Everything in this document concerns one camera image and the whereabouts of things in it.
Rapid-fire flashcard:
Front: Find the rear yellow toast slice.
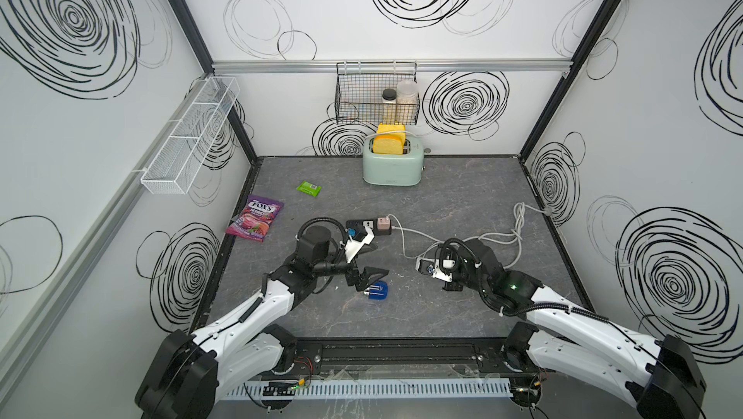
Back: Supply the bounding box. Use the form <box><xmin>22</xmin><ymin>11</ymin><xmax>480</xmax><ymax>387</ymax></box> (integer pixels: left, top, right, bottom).
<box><xmin>375</xmin><ymin>124</ymin><xmax>406</xmax><ymax>144</ymax></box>

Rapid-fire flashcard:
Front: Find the white slotted cable duct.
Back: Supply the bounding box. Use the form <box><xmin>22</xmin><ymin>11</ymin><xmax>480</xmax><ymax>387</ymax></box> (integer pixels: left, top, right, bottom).
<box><xmin>224</xmin><ymin>378</ymin><xmax>513</xmax><ymax>402</ymax></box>

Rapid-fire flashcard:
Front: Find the green snack packet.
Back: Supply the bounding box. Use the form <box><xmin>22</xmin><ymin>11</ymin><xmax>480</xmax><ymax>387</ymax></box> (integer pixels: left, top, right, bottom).
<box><xmin>297</xmin><ymin>181</ymin><xmax>321</xmax><ymax>198</ymax></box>

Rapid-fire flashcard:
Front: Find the dark lid spice jar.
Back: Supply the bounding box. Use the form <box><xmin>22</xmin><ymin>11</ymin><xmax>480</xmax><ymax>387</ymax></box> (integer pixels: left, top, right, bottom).
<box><xmin>382</xmin><ymin>88</ymin><xmax>397</xmax><ymax>125</ymax></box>

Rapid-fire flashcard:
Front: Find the blue electric shaver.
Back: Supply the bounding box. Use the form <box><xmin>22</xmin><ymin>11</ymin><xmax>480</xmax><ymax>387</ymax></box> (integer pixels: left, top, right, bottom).
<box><xmin>364</xmin><ymin>281</ymin><xmax>389</xmax><ymax>301</ymax></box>

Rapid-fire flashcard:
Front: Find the purple candy bag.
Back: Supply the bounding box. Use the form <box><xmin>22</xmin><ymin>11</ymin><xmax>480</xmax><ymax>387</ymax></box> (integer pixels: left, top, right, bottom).
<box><xmin>226</xmin><ymin>195</ymin><xmax>284</xmax><ymax>242</ymax></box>

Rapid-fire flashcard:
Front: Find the front yellow toast slice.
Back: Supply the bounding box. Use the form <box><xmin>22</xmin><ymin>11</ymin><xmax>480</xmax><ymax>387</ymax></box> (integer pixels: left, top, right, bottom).
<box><xmin>371</xmin><ymin>133</ymin><xmax>406</xmax><ymax>155</ymax></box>

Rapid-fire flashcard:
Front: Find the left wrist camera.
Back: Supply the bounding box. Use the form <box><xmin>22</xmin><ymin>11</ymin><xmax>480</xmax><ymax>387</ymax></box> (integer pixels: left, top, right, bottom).
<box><xmin>344</xmin><ymin>226</ymin><xmax>375</xmax><ymax>263</ymax></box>

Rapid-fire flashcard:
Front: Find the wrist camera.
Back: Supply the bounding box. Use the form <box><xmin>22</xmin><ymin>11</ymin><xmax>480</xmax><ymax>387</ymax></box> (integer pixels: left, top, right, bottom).
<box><xmin>344</xmin><ymin>226</ymin><xmax>375</xmax><ymax>263</ymax></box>
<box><xmin>431</xmin><ymin>260</ymin><xmax>456</xmax><ymax>283</ymax></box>

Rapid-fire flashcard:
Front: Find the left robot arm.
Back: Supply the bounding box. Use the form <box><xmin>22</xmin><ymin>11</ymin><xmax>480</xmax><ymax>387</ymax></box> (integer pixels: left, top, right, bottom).
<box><xmin>135</xmin><ymin>217</ymin><xmax>391</xmax><ymax>418</ymax></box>

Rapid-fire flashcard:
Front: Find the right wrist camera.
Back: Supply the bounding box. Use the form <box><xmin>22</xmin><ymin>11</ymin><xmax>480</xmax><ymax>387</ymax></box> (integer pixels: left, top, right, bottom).
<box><xmin>431</xmin><ymin>260</ymin><xmax>456</xmax><ymax>283</ymax></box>

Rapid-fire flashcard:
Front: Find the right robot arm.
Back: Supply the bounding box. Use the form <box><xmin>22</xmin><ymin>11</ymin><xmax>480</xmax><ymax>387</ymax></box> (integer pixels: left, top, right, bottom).
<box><xmin>416</xmin><ymin>238</ymin><xmax>706</xmax><ymax>418</ymax></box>

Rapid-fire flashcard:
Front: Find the black power strip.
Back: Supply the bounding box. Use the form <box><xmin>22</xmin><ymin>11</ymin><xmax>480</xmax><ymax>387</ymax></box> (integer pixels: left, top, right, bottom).
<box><xmin>346</xmin><ymin>219</ymin><xmax>377</xmax><ymax>236</ymax></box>

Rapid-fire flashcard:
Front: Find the white mesh wall shelf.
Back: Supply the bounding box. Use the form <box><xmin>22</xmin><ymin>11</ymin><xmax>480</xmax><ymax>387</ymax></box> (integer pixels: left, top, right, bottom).
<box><xmin>140</xmin><ymin>75</ymin><xmax>240</xmax><ymax>195</ymax></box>

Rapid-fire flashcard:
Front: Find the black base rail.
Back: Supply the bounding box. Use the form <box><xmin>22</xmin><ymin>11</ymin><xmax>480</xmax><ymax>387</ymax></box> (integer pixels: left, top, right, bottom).
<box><xmin>167</xmin><ymin>336</ymin><xmax>631</xmax><ymax>376</ymax></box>

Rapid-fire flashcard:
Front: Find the pink USB charger adapter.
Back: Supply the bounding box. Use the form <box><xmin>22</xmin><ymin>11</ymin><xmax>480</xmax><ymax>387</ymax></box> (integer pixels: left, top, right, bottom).
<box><xmin>375</xmin><ymin>217</ymin><xmax>392</xmax><ymax>236</ymax></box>

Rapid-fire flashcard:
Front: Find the white lid spice jar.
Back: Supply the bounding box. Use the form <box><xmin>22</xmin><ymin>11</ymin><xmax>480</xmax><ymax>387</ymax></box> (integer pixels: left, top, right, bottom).
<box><xmin>396</xmin><ymin>80</ymin><xmax>419</xmax><ymax>125</ymax></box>

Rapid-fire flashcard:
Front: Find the yellow toast slice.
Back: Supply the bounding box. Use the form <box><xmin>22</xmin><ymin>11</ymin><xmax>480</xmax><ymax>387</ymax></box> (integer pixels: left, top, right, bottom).
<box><xmin>371</xmin><ymin>133</ymin><xmax>406</xmax><ymax>155</ymax></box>
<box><xmin>375</xmin><ymin>124</ymin><xmax>406</xmax><ymax>144</ymax></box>

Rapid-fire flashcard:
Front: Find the white USB charging cable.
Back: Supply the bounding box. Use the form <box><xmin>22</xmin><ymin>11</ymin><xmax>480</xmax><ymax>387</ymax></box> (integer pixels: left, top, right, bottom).
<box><xmin>386</xmin><ymin>213</ymin><xmax>448</xmax><ymax>263</ymax></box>

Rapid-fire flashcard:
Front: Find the mint green toaster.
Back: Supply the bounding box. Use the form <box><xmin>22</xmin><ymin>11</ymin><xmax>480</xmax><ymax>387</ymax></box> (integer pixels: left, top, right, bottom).
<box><xmin>362</xmin><ymin>135</ymin><xmax>425</xmax><ymax>187</ymax></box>

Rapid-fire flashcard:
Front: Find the white power strip cord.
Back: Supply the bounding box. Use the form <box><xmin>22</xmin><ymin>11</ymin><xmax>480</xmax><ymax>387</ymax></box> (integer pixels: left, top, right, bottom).
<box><xmin>390</xmin><ymin>202</ymin><xmax>553</xmax><ymax>269</ymax></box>

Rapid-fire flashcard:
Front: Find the black wire wall basket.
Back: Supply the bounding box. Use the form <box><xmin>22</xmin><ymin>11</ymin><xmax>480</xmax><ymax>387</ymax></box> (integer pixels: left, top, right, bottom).
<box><xmin>335</xmin><ymin>61</ymin><xmax>420</xmax><ymax>126</ymax></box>

